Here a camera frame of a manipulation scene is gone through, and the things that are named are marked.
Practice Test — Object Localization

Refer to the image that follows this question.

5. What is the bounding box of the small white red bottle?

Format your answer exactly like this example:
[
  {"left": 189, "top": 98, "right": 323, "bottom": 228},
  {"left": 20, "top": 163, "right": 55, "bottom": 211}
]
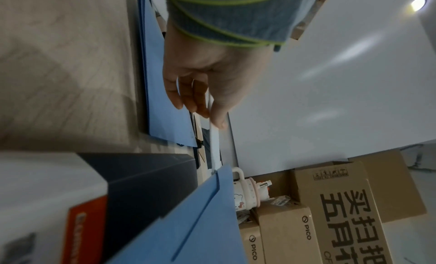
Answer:
[{"left": 256, "top": 179, "right": 274, "bottom": 202}]

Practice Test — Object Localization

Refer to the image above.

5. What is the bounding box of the small labelled plastic packet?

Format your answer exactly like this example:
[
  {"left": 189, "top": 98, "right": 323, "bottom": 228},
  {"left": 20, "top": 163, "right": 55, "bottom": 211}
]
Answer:
[{"left": 268, "top": 195, "right": 297, "bottom": 208}]

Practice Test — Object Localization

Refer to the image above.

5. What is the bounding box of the large printed cardboard box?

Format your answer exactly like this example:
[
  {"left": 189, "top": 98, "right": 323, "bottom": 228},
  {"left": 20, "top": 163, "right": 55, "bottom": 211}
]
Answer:
[{"left": 289, "top": 160, "right": 392, "bottom": 264}]

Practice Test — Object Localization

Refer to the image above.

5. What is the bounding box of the person's left forearm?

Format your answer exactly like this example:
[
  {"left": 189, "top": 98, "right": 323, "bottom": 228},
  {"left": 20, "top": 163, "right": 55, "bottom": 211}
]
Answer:
[{"left": 150, "top": 0, "right": 328, "bottom": 53}]

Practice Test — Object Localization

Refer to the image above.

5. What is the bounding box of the white cartoon print mug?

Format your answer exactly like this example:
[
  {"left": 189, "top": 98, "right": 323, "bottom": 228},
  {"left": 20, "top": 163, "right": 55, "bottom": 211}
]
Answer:
[{"left": 232, "top": 167, "right": 262, "bottom": 212}]

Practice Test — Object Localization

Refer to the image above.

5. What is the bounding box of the person's left hand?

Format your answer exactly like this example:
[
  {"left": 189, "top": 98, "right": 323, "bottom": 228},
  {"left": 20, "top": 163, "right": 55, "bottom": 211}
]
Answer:
[{"left": 162, "top": 22, "right": 275, "bottom": 130}]

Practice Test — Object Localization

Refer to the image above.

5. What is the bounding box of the small cardboard box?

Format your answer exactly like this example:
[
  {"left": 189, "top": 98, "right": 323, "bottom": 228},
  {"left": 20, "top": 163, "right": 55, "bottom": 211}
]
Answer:
[
  {"left": 238, "top": 222, "right": 266, "bottom": 264},
  {"left": 251, "top": 201, "right": 323, "bottom": 264}
]

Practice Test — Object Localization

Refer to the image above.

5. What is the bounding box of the blue paper envelope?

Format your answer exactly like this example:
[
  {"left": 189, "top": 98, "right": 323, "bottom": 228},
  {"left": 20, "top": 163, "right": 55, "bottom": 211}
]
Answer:
[
  {"left": 137, "top": 0, "right": 199, "bottom": 147},
  {"left": 104, "top": 164, "right": 248, "bottom": 264}
]

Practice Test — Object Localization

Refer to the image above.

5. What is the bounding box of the white navy orange box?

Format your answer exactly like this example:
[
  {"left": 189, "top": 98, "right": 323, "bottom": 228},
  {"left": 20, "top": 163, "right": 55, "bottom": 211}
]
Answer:
[{"left": 0, "top": 152, "right": 199, "bottom": 264}]

